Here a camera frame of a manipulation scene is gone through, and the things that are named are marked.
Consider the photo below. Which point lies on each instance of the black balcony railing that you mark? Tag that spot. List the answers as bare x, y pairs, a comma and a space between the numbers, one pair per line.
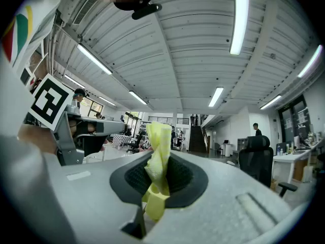
167, 119

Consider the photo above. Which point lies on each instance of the black mesh office chair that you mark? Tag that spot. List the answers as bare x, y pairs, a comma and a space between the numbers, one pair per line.
256, 159

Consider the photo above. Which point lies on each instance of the dark visitor chair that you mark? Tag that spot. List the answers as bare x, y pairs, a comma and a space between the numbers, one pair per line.
217, 148

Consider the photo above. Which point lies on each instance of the small black swivel chair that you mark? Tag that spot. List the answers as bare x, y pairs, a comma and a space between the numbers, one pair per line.
134, 142

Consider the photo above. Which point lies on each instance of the black head camera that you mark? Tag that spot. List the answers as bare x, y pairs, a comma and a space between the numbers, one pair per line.
146, 11

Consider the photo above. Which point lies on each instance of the black-framed window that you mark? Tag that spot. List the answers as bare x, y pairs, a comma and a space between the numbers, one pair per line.
95, 108

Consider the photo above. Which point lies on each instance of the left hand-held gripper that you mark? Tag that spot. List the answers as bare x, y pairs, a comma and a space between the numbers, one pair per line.
50, 102

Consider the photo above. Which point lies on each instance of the cardboard box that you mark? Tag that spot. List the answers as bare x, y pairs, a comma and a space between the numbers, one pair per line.
273, 184

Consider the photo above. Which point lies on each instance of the white office desk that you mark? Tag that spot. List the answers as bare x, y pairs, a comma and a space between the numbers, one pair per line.
292, 157

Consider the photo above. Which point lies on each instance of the blue water bottle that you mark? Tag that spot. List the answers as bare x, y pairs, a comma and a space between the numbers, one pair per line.
278, 150

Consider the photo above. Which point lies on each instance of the dark staircase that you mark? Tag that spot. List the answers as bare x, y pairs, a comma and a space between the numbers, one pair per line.
196, 138

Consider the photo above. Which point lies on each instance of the dark double door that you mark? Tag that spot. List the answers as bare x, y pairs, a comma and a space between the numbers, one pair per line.
294, 118

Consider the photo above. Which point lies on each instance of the white ceiling air conditioner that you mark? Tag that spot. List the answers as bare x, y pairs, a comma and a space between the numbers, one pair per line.
83, 9

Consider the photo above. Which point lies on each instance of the ceiling strip light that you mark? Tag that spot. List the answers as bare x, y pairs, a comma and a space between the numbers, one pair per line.
311, 61
215, 96
94, 58
74, 81
238, 19
137, 97
270, 102
106, 100

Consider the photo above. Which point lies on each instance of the open laptop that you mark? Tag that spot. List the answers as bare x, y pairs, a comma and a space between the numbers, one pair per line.
226, 141

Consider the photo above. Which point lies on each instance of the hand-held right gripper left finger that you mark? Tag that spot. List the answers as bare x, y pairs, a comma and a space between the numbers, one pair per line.
96, 192

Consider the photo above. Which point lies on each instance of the checkered cloth table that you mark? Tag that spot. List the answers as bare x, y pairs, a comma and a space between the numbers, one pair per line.
122, 139

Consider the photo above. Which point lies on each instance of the yellow cloth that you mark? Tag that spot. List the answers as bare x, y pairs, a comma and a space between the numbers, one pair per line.
158, 146

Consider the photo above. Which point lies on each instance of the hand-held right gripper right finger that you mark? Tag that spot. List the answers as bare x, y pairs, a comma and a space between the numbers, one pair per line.
215, 212

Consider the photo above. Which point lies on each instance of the white printed t-shirt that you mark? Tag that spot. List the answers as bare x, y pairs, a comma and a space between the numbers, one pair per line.
20, 32

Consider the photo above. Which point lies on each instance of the grey cabinet with shelf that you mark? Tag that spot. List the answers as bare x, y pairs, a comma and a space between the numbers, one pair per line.
242, 144

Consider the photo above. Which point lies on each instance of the white cabinet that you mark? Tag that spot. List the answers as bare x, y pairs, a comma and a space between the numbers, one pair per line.
226, 149

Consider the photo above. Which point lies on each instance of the person's left forearm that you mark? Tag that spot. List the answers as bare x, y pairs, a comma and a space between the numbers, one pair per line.
35, 138

